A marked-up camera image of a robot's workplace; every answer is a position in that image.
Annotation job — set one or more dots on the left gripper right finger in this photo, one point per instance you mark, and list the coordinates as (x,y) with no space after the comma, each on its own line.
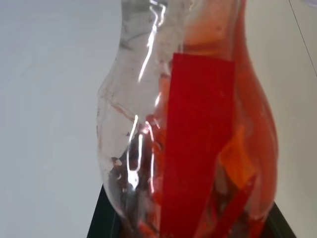
(281,223)

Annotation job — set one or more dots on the clear bottle with red drink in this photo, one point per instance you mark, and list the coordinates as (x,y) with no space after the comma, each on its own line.
(198,124)

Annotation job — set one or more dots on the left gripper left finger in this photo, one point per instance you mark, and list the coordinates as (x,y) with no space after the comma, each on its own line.
(104,215)

